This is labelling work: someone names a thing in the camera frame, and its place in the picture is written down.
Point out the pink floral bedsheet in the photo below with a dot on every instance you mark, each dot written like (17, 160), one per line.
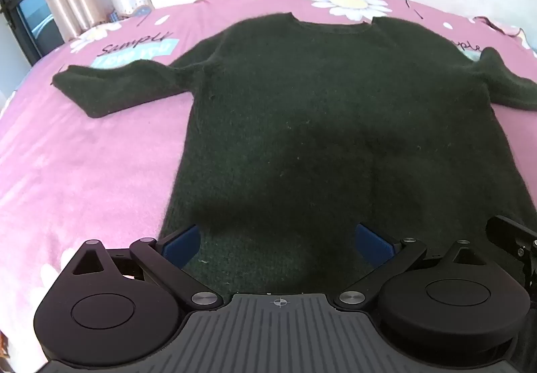
(84, 163)

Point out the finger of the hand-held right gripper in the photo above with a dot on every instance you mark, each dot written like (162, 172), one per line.
(509, 232)

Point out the dark green knit sweater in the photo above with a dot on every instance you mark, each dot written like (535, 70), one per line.
(319, 125)

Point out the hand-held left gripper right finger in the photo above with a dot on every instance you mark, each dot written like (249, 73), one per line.
(371, 245)

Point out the dark framed window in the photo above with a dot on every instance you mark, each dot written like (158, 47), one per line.
(25, 12)

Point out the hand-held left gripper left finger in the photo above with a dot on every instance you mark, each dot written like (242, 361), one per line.
(181, 245)

